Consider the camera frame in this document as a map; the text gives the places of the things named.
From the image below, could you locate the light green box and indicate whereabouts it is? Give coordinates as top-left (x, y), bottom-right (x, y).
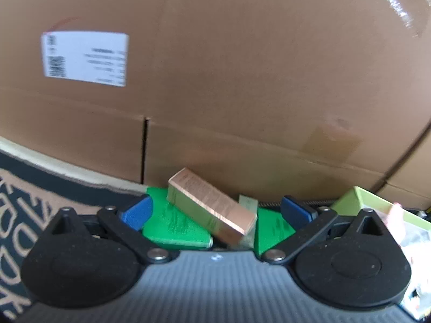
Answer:
top-left (330, 186), bottom-right (431, 321)

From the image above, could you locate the flat green box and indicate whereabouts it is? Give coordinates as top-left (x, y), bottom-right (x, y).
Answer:
top-left (142, 187), bottom-right (214, 251)
top-left (254, 207), bottom-right (297, 257)

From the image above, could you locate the black letter-patterned cloth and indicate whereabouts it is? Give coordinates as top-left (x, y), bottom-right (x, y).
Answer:
top-left (0, 150), bottom-right (149, 321)

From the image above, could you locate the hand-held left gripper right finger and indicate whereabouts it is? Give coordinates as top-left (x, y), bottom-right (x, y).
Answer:
top-left (261, 195), bottom-right (388, 265)

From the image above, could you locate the small pale green box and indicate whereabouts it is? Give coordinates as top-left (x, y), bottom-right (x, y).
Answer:
top-left (238, 194), bottom-right (259, 248)

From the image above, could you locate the large brown cardboard box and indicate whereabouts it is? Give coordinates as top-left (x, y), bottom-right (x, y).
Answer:
top-left (0, 0), bottom-right (431, 197)

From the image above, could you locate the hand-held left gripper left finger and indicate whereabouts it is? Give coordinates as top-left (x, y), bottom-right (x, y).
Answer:
top-left (47, 194), bottom-right (172, 264)

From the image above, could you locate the rose gold box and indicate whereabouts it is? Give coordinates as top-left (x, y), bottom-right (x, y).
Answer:
top-left (167, 167), bottom-right (258, 247)

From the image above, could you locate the white shipping label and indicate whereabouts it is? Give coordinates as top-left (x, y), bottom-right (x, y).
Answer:
top-left (41, 32), bottom-right (130, 87)

